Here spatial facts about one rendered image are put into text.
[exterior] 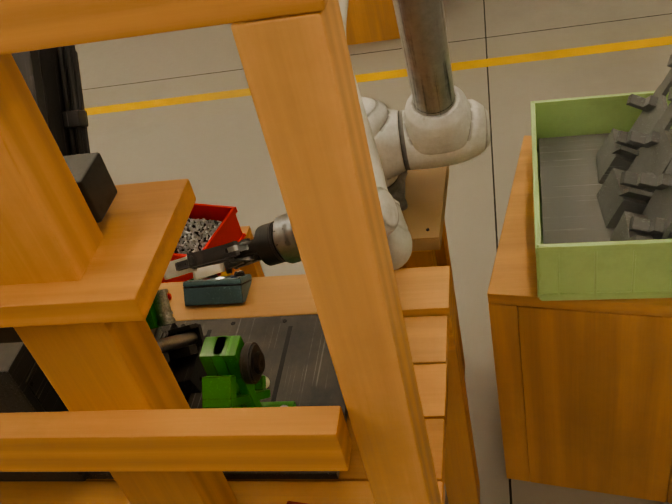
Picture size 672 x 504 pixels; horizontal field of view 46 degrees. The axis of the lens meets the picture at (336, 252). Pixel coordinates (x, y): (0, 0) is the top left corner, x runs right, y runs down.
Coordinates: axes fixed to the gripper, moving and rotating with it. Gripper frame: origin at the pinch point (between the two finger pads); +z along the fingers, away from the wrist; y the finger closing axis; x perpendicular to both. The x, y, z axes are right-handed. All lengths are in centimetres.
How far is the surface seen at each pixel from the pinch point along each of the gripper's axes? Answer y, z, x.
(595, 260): -58, -65, 14
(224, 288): -36.5, 15.9, 0.1
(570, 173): -92, -62, -12
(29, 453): 31.6, 14.0, 26.1
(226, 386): 6.1, -6.6, 22.8
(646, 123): -89, -83, -18
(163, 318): -13.5, 17.9, 6.0
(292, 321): -36.9, 0.3, 11.7
